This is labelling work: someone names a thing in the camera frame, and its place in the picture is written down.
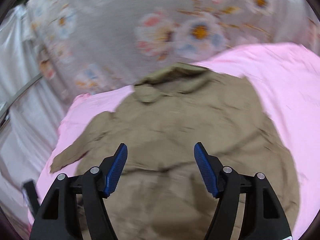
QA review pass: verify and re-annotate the pink bed sheet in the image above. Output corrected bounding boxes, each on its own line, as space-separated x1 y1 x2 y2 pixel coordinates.
36 43 319 239

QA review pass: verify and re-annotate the grey floral quilt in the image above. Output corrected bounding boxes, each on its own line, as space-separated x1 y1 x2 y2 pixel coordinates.
27 0 319 95

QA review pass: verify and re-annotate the khaki puffer jacket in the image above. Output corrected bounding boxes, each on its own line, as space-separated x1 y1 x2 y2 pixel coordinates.
50 63 299 239

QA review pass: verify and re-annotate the silver satin curtain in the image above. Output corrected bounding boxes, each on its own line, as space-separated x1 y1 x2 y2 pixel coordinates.
1 5 66 239

